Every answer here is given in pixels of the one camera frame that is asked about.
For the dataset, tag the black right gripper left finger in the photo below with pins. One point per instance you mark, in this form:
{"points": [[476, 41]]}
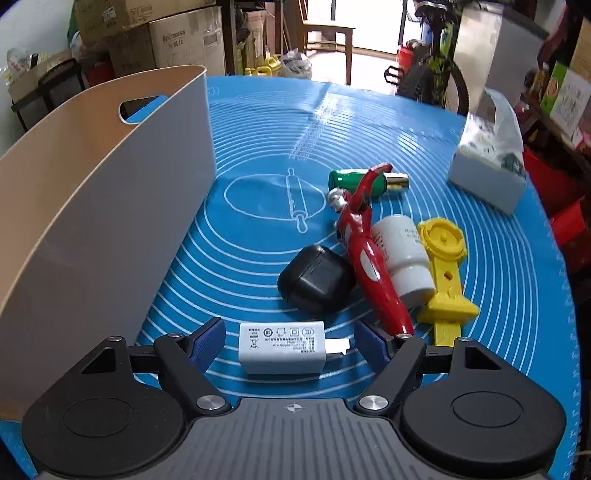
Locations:
{"points": [[184, 361]]}

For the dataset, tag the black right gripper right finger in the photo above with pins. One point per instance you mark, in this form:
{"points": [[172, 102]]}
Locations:
{"points": [[396, 360]]}

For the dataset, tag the white pill bottle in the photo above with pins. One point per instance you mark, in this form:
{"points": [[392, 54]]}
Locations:
{"points": [[406, 259]]}

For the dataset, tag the red Ultraman action figure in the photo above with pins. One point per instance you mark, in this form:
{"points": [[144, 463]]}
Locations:
{"points": [[353, 228]]}

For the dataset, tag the yellow plastic toy part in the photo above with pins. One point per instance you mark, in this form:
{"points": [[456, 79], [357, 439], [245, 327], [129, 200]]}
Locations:
{"points": [[448, 311]]}

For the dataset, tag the beige plastic storage bin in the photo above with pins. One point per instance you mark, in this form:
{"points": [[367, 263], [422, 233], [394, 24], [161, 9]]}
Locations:
{"points": [[96, 199]]}

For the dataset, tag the white USB charger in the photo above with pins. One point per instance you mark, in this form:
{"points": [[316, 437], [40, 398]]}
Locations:
{"points": [[287, 348]]}

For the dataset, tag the black earbuds case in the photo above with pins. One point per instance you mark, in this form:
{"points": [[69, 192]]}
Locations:
{"points": [[317, 281]]}

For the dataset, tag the blue silicone baking mat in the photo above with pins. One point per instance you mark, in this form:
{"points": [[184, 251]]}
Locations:
{"points": [[247, 278]]}

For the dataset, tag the white tissue pack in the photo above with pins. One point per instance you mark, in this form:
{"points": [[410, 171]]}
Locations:
{"points": [[488, 162]]}

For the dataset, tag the green black bicycle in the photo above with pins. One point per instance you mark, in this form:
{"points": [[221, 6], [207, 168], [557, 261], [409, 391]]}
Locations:
{"points": [[426, 68]]}

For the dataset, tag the black metal shelf rack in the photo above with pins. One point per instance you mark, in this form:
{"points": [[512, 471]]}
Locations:
{"points": [[54, 87]]}

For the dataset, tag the yellow oil jug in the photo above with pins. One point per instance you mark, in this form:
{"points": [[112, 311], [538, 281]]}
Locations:
{"points": [[271, 67]]}

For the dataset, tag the green white carton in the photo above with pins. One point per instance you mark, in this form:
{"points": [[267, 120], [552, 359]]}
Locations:
{"points": [[566, 98]]}

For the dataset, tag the lower cardboard box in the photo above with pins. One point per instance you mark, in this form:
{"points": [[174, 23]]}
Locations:
{"points": [[193, 37]]}

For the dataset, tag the cardboard box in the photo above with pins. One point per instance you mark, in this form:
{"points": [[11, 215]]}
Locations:
{"points": [[97, 19], [193, 37]]}

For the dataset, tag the white cabinet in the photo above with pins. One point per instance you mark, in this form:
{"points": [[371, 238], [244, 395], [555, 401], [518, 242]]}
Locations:
{"points": [[496, 48]]}

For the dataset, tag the wooden chair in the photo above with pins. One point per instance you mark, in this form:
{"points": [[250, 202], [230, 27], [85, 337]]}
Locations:
{"points": [[324, 37]]}

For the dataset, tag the upper cardboard box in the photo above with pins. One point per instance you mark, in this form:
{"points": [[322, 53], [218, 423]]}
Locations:
{"points": [[97, 19]]}

